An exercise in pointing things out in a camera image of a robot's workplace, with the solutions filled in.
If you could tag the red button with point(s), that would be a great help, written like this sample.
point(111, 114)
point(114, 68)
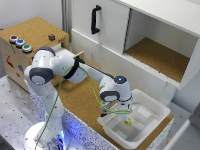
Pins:
point(13, 38)

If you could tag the purple block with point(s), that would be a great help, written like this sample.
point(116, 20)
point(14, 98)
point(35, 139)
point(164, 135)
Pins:
point(51, 37)

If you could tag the white plastic box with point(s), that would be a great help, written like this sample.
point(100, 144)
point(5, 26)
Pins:
point(151, 108)

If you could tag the white cabinet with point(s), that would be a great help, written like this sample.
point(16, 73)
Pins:
point(110, 63)

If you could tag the wooden drawer box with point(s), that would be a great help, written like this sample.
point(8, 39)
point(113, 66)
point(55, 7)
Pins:
point(33, 30)

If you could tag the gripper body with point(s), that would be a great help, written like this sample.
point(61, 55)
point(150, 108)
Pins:
point(125, 108)

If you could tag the green button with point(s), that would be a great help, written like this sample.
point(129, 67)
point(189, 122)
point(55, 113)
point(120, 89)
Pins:
point(26, 47)

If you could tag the blue button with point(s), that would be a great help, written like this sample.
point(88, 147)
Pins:
point(20, 42)

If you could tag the white sliding door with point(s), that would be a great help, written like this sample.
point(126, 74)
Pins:
point(113, 23)

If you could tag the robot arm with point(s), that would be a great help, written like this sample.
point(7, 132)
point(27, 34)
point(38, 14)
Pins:
point(45, 100)

